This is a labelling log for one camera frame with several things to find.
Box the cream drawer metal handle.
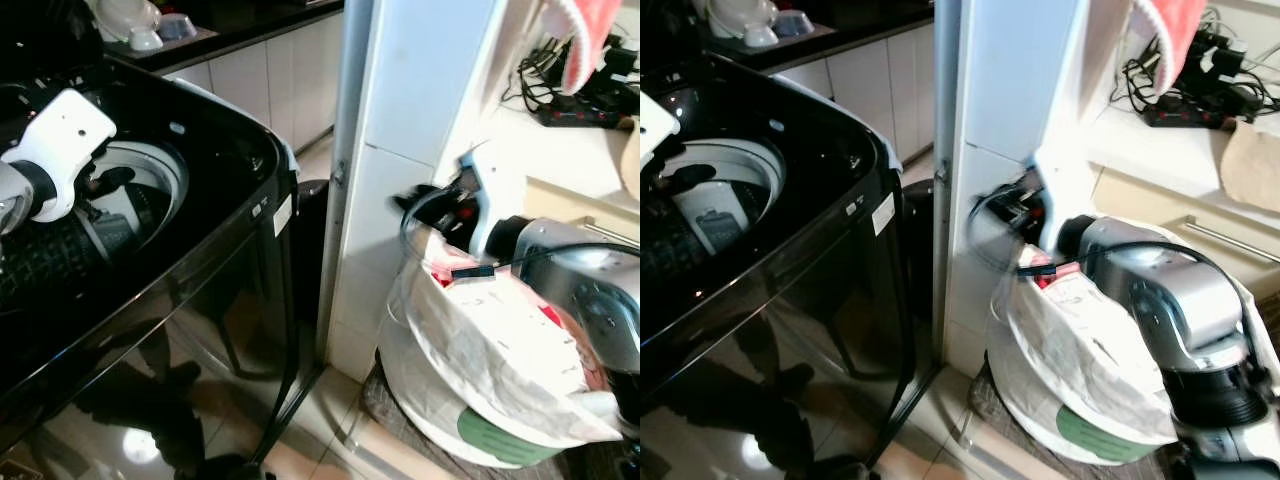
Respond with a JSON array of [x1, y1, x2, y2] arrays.
[[1088, 164, 1280, 303]]

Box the large white pot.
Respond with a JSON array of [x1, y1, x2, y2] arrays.
[[90, 0, 162, 41], [704, 0, 778, 37]]

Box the white laundry bag green print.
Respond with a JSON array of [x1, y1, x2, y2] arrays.
[[984, 214, 1253, 467], [376, 224, 627, 470]]

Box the brown paper bag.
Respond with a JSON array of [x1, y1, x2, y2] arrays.
[[617, 117, 641, 203], [1218, 119, 1280, 214]]

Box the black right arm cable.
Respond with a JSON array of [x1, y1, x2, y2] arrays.
[[966, 186, 1246, 301], [398, 184, 641, 283]]

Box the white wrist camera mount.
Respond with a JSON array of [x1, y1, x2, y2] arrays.
[[1034, 145, 1098, 253], [4, 88, 119, 224], [458, 140, 528, 263], [640, 92, 682, 163]]

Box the tangled black cables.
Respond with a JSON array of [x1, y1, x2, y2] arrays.
[[498, 34, 641, 113], [1118, 8, 1280, 117]]

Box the bluish glass bowl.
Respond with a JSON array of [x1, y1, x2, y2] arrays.
[[155, 12, 200, 44], [770, 9, 817, 40]]

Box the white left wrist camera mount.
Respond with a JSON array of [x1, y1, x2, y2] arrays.
[[4, 88, 119, 224], [640, 92, 682, 163]]

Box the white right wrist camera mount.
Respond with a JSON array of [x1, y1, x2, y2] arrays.
[[458, 140, 528, 263], [1034, 145, 1098, 253]]

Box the black power strip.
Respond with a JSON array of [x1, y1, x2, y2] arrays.
[[538, 98, 629, 131], [1143, 98, 1243, 131]]

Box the black top-load washing machine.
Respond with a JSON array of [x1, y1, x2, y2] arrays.
[[640, 48, 919, 480], [0, 48, 303, 480]]

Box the silver washer drum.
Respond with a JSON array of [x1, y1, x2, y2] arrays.
[[655, 138, 788, 257], [58, 138, 191, 263]]

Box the pink hanging towel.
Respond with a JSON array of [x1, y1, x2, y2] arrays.
[[1128, 0, 1208, 97], [538, 0, 627, 97]]

